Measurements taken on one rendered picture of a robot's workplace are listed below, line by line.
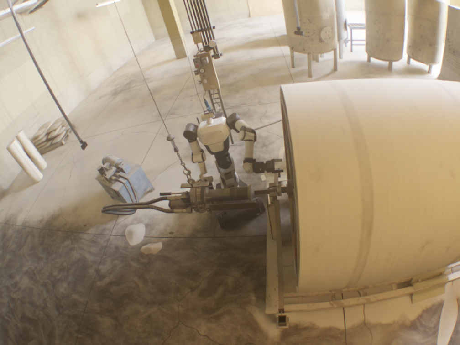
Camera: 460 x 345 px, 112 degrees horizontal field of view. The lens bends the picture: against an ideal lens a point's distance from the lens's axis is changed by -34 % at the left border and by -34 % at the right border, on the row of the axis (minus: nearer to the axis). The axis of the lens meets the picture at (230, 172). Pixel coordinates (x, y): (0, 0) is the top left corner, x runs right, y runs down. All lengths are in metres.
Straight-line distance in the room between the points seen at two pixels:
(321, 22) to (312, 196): 4.99
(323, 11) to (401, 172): 4.88
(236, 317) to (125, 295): 1.39
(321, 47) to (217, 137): 4.35
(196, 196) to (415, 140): 1.63
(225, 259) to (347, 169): 1.92
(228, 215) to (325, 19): 4.72
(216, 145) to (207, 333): 1.86
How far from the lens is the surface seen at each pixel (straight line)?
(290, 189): 1.91
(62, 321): 3.78
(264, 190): 1.96
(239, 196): 1.96
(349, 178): 1.19
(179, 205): 2.20
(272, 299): 2.31
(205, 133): 2.03
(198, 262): 2.83
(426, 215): 1.43
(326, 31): 5.85
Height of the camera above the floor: 2.43
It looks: 43 degrees down
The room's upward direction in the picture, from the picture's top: 17 degrees counter-clockwise
